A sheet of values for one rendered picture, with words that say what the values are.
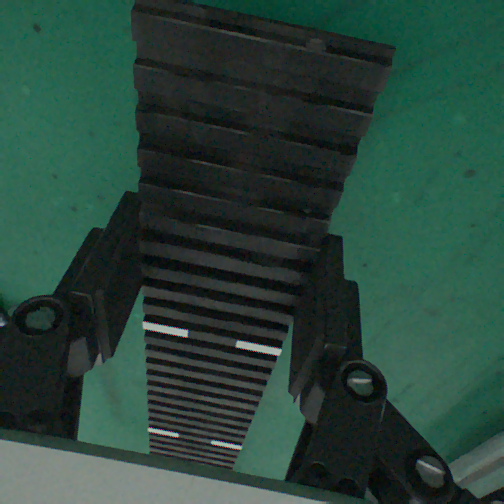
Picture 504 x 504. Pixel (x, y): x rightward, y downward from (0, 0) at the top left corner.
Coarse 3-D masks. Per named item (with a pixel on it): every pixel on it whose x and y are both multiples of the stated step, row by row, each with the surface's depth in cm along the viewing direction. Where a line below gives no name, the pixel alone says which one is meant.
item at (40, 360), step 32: (32, 320) 9; (64, 320) 9; (32, 352) 9; (64, 352) 9; (0, 384) 8; (32, 384) 8; (64, 384) 9; (0, 416) 8; (32, 416) 8; (64, 416) 10
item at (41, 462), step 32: (0, 448) 7; (32, 448) 7; (64, 448) 7; (96, 448) 7; (0, 480) 6; (32, 480) 6; (64, 480) 6; (96, 480) 7; (128, 480) 7; (160, 480) 7; (192, 480) 7; (224, 480) 7; (256, 480) 7
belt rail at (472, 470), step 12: (480, 444) 26; (492, 444) 25; (468, 456) 27; (480, 456) 26; (492, 456) 25; (456, 468) 28; (468, 468) 27; (480, 468) 26; (492, 468) 25; (456, 480) 28; (468, 480) 27; (480, 480) 25; (492, 480) 24; (480, 492) 25
